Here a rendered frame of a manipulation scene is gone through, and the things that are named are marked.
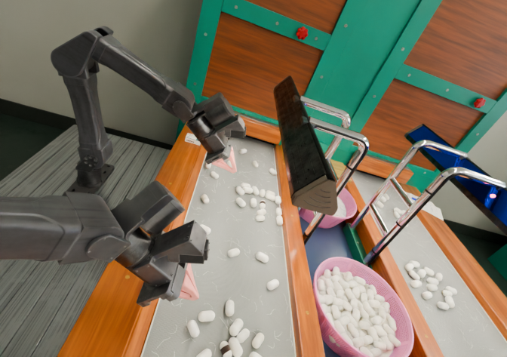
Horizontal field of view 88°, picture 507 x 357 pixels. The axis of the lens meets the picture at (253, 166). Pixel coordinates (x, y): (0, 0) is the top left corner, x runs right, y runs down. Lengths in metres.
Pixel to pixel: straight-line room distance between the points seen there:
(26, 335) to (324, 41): 1.18
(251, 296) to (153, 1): 1.72
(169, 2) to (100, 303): 1.67
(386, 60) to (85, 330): 1.23
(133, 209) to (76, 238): 0.09
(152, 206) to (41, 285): 0.40
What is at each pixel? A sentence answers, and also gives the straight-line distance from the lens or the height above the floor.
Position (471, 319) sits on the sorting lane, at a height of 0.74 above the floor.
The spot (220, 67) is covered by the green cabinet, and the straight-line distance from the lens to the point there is 1.16.
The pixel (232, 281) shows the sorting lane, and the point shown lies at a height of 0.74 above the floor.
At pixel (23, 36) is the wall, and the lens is 2.36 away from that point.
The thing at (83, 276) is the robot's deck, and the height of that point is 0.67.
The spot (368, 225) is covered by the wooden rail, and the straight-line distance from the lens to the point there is 1.07.
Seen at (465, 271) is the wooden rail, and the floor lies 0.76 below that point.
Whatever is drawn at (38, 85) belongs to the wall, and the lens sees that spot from 2.44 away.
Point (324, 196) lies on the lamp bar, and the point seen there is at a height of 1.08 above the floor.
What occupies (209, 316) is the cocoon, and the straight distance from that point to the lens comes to 0.62.
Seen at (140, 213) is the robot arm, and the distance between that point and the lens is 0.42.
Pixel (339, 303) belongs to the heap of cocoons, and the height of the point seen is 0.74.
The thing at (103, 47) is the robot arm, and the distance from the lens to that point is 0.71.
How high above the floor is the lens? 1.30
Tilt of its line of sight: 32 degrees down
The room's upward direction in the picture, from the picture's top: 22 degrees clockwise
